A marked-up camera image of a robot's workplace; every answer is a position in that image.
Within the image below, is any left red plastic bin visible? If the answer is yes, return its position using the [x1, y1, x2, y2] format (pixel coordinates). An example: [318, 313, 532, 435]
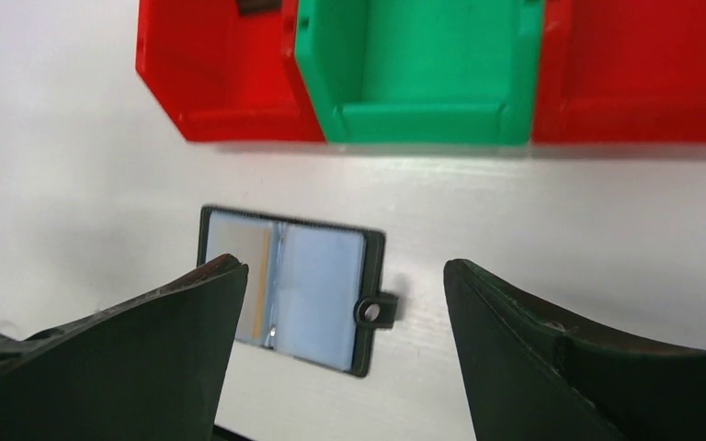
[135, 0, 325, 142]

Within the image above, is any right red plastic bin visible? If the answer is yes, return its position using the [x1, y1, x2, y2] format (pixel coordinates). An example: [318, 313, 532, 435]
[532, 1, 706, 143]

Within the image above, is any black credit card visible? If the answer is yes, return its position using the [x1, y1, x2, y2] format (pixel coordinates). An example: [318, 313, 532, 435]
[235, 0, 282, 16]

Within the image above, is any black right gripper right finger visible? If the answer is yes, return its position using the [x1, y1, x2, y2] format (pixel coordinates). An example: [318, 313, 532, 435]
[443, 259, 706, 440]

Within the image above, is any green plastic bin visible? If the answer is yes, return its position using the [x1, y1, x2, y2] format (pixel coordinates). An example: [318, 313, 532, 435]
[295, 0, 545, 145]

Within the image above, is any black leather card holder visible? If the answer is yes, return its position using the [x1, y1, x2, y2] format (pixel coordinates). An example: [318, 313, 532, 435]
[197, 205, 399, 378]

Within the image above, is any red plastic bin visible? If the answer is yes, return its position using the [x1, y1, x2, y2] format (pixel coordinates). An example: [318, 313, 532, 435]
[135, 0, 325, 142]
[532, 1, 706, 143]

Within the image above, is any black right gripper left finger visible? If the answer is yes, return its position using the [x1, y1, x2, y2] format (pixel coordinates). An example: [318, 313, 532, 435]
[0, 254, 248, 440]

